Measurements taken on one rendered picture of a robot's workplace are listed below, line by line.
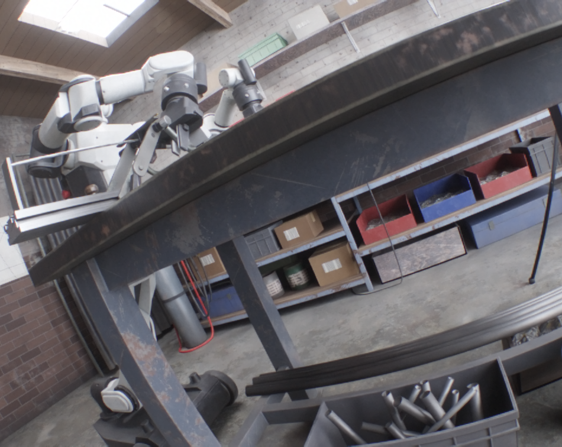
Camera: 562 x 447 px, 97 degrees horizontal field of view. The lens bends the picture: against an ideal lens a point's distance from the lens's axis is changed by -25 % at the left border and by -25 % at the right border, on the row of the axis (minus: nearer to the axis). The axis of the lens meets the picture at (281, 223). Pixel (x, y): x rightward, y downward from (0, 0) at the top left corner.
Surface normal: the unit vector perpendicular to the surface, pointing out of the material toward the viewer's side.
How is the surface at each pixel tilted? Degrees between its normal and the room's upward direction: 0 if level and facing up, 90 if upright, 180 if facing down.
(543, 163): 90
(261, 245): 90
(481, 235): 90
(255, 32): 90
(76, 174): 100
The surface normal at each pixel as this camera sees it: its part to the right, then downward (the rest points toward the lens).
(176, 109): -0.50, -0.28
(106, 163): 0.87, -0.17
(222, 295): -0.34, 0.21
